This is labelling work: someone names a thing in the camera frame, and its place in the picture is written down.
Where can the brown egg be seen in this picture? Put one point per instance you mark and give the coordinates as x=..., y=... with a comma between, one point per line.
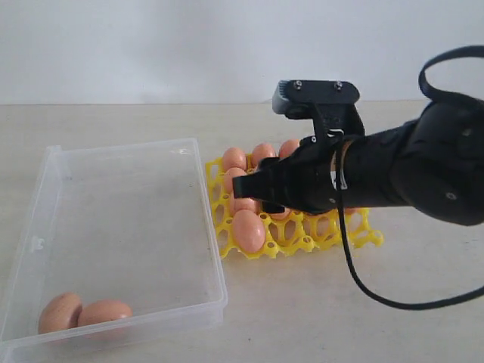
x=248, y=230
x=61, y=313
x=236, y=204
x=234, y=157
x=288, y=147
x=228, y=177
x=104, y=310
x=281, y=215
x=260, y=152

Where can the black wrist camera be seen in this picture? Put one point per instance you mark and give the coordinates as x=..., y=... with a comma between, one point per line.
x=329, y=104

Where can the yellow plastic egg tray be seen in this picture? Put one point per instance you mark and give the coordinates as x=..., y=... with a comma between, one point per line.
x=296, y=231

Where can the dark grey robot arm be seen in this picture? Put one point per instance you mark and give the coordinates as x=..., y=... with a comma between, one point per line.
x=433, y=164

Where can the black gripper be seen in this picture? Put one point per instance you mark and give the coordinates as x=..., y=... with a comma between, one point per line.
x=304, y=181

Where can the clear plastic box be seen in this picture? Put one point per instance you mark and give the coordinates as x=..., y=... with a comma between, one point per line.
x=128, y=222

